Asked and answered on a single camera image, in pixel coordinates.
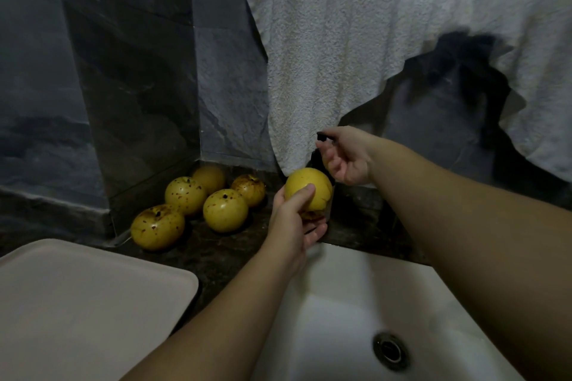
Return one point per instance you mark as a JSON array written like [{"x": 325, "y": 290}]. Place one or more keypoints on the white hanging towel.
[{"x": 340, "y": 37}]

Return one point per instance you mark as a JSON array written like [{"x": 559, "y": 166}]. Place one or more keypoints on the person's left forearm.
[{"x": 214, "y": 332}]

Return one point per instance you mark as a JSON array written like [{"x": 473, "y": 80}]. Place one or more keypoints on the person's right forearm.
[{"x": 483, "y": 242}]

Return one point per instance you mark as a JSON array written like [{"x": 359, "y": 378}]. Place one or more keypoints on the spotted yellow apple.
[{"x": 308, "y": 187}]

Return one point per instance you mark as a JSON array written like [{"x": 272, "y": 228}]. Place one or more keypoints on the person's right hand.
[{"x": 350, "y": 155}]

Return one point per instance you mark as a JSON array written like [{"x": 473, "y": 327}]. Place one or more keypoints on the person's left hand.
[{"x": 286, "y": 233}]

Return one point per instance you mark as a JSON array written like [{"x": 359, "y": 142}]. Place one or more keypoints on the group of yellow apples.
[{"x": 225, "y": 210}]

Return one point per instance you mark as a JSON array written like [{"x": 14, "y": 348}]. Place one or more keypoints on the beige plastic tray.
[{"x": 80, "y": 314}]

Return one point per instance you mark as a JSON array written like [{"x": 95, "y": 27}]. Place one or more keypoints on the white sink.
[{"x": 331, "y": 332}]

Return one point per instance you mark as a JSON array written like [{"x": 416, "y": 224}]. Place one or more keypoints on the metal sink drain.
[{"x": 391, "y": 350}]

